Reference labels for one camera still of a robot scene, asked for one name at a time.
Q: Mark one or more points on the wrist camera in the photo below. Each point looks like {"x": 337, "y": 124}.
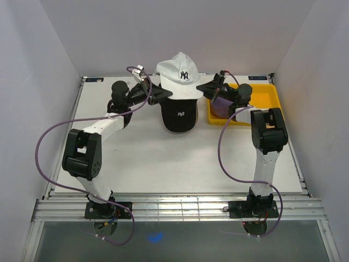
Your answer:
{"x": 221, "y": 76}
{"x": 137, "y": 73}

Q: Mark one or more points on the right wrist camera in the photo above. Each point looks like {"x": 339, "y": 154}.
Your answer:
{"x": 221, "y": 76}

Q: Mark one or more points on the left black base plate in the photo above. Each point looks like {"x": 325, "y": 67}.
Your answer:
{"x": 107, "y": 211}

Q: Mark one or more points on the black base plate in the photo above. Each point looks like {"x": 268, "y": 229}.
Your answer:
{"x": 107, "y": 211}
{"x": 241, "y": 209}

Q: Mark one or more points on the purple baseball cap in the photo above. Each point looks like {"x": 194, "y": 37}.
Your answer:
{"x": 220, "y": 107}

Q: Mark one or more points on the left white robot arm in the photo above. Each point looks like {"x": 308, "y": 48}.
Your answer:
{"x": 82, "y": 157}

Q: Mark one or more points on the white cap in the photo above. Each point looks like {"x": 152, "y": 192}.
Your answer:
{"x": 180, "y": 76}

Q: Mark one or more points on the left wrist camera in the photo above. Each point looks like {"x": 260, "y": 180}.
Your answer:
{"x": 137, "y": 73}

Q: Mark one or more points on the black baseball cap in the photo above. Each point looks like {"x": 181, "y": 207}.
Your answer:
{"x": 179, "y": 116}

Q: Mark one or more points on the aluminium frame rail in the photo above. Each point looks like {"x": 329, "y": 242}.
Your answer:
{"x": 177, "y": 208}

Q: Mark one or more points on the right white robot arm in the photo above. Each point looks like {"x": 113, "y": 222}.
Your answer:
{"x": 269, "y": 136}

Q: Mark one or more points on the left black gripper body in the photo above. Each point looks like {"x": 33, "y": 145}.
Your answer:
{"x": 138, "y": 95}

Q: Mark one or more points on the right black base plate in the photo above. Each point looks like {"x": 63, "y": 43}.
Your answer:
{"x": 241, "y": 209}

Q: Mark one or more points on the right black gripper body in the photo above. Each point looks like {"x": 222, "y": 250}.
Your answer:
{"x": 226, "y": 92}

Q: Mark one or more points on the yellow plastic tray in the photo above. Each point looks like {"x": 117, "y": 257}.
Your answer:
{"x": 264, "y": 96}

